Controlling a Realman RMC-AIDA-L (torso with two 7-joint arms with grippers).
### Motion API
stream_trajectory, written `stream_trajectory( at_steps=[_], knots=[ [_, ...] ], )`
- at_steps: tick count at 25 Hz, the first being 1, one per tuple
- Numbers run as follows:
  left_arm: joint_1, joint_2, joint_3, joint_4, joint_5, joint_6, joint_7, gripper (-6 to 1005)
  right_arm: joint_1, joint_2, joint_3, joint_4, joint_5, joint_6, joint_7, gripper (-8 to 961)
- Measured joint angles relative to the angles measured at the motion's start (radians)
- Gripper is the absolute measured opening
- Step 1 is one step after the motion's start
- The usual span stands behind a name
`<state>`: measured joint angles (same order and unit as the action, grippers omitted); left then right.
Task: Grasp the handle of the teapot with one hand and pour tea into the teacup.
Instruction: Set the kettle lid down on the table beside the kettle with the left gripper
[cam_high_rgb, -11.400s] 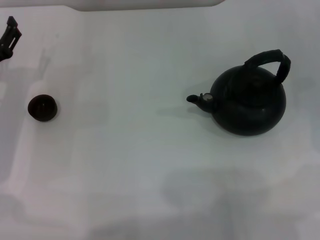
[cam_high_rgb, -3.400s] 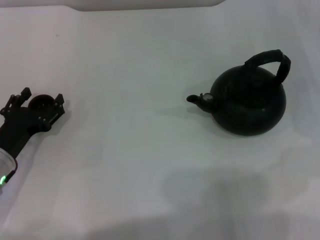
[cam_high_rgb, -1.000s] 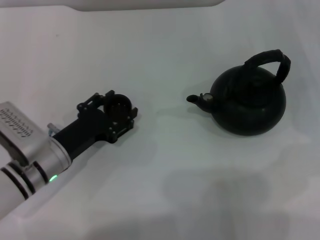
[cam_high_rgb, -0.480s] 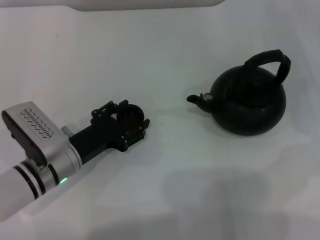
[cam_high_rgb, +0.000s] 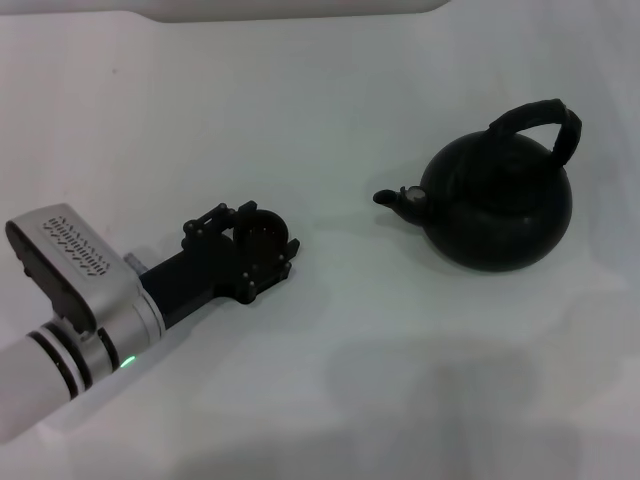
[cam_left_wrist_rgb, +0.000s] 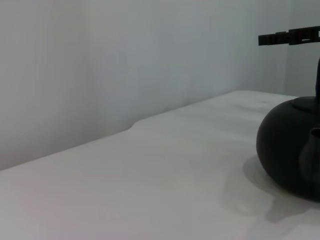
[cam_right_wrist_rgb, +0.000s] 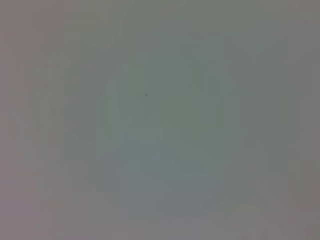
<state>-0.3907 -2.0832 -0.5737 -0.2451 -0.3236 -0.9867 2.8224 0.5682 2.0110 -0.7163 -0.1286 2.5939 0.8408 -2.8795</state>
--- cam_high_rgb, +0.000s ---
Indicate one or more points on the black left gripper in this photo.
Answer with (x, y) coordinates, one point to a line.
(200, 272)

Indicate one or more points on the small dark brown teacup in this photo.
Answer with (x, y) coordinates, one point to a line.
(265, 237)

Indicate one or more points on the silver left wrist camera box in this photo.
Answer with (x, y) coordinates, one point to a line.
(75, 250)

